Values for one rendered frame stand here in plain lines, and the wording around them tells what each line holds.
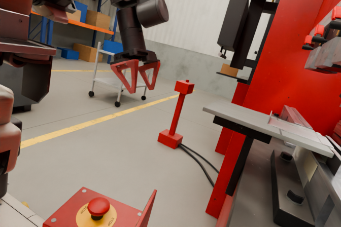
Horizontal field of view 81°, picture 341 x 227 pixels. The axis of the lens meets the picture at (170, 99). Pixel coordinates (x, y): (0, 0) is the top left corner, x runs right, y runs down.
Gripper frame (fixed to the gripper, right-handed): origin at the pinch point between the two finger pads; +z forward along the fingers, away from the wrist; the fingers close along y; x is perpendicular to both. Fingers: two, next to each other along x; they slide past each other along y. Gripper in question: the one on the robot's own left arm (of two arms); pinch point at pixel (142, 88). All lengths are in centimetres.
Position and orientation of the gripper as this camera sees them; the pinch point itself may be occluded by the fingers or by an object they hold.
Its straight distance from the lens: 52.0
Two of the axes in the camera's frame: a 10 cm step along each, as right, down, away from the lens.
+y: 3.7, -1.3, 9.2
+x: -9.1, 1.5, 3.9
